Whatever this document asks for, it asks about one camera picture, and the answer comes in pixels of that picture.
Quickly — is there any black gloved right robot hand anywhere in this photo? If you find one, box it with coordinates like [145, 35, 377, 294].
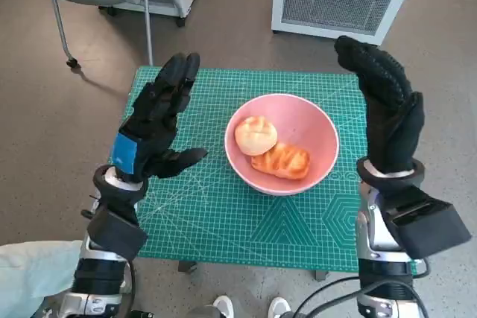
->
[334, 35, 426, 174]

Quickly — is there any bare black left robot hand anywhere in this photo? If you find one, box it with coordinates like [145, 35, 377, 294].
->
[111, 52, 209, 185]

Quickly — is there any pink bowl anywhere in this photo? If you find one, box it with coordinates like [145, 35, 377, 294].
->
[224, 94, 340, 196]

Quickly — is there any round pale toy bread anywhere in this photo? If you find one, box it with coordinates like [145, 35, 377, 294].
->
[233, 115, 279, 157]

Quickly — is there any oblong orange toy bread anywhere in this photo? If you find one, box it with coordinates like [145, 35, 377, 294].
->
[251, 142, 312, 180]

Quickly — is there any thin metal pole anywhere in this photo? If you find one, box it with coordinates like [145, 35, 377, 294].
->
[140, 0, 155, 67]

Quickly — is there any green cutting mat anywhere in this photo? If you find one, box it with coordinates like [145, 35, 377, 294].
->
[126, 66, 370, 273]

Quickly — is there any person's leg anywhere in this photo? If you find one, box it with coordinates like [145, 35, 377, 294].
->
[0, 239, 83, 314]

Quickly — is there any white shoe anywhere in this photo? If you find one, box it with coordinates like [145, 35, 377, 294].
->
[268, 296, 291, 318]
[212, 294, 235, 318]

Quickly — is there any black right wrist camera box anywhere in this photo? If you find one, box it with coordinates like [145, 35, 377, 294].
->
[387, 187, 473, 259]

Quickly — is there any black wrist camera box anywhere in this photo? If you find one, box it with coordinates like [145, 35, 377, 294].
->
[87, 209, 148, 261]
[387, 187, 473, 259]

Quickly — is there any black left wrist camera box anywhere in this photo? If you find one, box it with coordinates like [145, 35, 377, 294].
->
[87, 209, 148, 261]

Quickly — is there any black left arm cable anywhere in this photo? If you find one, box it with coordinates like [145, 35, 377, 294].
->
[124, 258, 137, 310]

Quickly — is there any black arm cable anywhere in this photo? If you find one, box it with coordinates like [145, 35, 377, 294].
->
[124, 258, 137, 310]
[297, 276, 361, 318]

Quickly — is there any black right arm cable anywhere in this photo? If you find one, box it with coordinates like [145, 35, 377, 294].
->
[297, 276, 361, 318]

